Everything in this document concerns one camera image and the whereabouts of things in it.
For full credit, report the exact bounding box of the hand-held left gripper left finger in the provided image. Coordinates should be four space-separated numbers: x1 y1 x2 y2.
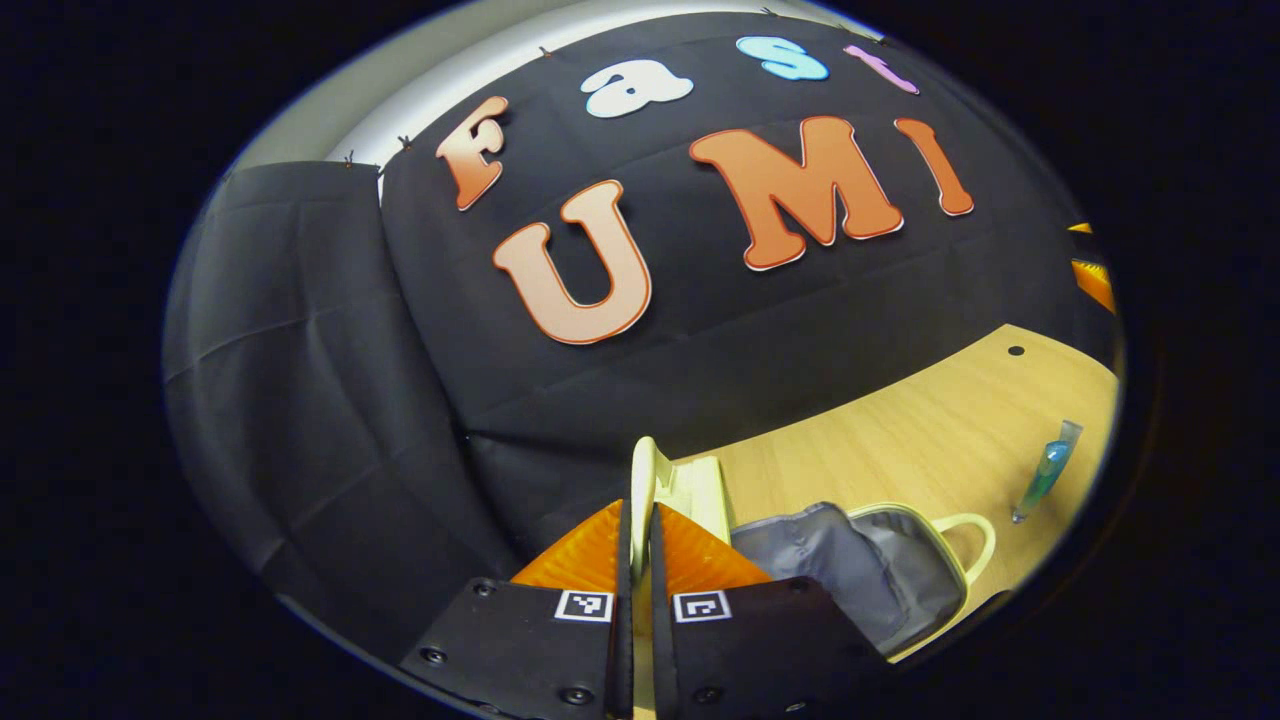
400 498 636 720

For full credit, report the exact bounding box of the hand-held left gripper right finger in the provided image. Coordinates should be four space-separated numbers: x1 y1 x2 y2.
650 503 891 720

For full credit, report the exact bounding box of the blue skin care tube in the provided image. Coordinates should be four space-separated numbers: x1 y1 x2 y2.
1010 419 1084 525

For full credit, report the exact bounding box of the pale yellow suitcase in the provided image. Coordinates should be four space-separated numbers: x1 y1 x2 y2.
630 435 998 720

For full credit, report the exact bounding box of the row of small cloth clips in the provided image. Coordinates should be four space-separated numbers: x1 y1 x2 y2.
340 5 891 169

